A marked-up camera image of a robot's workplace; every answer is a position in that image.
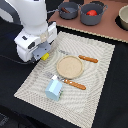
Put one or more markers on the beige bowl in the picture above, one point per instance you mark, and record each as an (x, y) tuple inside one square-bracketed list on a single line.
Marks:
[(123, 14)]

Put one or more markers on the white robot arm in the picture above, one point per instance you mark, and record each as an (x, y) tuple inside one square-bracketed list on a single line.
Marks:
[(31, 14)]

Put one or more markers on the white woven placemat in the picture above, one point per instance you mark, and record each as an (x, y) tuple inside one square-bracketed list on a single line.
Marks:
[(75, 106)]

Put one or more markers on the grey two-handled pot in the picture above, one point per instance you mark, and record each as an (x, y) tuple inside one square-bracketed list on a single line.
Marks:
[(92, 20)]

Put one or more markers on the white milk carton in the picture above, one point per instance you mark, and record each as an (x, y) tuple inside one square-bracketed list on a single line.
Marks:
[(54, 90)]

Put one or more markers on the fork with wooden handle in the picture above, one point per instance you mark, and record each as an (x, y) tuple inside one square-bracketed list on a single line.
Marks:
[(69, 82)]

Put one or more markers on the brown sausage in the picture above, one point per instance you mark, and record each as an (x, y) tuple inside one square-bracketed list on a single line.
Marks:
[(64, 10)]

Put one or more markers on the yellow butter box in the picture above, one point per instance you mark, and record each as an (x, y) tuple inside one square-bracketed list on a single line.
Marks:
[(45, 56)]

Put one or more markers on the beige round plate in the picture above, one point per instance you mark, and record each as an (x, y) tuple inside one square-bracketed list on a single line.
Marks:
[(70, 67)]

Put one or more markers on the knife with wooden handle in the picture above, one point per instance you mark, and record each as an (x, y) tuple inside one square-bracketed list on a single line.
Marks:
[(80, 56)]

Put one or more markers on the grey saucepan with handle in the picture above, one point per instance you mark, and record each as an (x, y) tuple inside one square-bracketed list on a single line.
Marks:
[(72, 7)]

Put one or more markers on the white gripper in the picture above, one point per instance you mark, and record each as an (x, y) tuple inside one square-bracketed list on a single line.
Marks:
[(31, 47)]

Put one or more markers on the red tomato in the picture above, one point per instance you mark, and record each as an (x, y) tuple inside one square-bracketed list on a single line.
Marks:
[(91, 13)]

